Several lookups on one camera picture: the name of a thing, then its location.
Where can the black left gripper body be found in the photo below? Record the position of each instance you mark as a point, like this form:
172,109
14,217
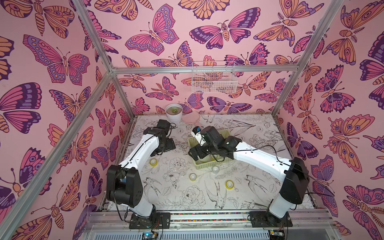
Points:
168,145

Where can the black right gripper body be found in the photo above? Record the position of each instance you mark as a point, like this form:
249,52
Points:
196,152

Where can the pale green perforated storage basket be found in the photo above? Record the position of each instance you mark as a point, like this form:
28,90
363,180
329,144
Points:
204,163

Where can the small clear tape roll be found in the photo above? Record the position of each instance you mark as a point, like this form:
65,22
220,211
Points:
215,170

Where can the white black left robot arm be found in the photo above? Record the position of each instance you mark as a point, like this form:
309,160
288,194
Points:
124,184

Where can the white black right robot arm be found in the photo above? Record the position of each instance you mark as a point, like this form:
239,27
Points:
293,174

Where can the white pot with plant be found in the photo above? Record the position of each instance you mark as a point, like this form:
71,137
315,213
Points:
174,113

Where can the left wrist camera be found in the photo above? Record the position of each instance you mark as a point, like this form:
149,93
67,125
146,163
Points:
164,125

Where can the white wire wall basket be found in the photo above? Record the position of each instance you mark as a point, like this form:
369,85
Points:
210,78

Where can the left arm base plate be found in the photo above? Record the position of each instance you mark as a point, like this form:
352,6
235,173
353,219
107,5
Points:
157,220

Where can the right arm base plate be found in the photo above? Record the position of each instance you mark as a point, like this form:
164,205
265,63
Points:
264,219

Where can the aluminium front rail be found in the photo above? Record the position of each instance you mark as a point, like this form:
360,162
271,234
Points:
305,224

